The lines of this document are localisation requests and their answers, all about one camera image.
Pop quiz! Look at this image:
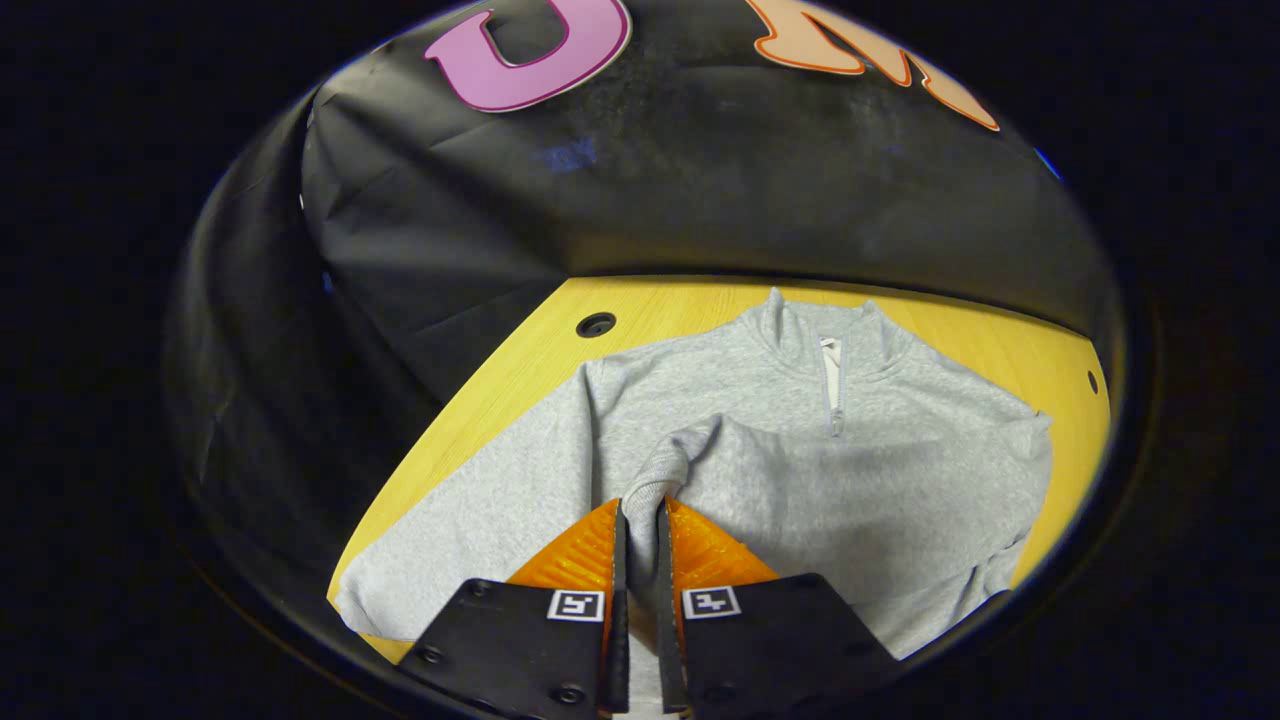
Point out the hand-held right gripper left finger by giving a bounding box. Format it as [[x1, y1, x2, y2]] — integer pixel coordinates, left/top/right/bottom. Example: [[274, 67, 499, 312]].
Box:
[[398, 498, 631, 716]]

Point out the black backdrop cloth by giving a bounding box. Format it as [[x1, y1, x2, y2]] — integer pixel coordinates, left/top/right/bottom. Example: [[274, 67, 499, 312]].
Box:
[[165, 0, 1126, 561]]

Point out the grey zip sweatshirt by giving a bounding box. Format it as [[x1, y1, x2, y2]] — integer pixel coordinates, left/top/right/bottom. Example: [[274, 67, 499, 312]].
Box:
[[335, 288, 1054, 701]]

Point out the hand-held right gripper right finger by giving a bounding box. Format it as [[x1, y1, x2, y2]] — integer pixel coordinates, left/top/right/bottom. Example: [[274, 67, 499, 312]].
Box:
[[655, 495, 901, 716]]

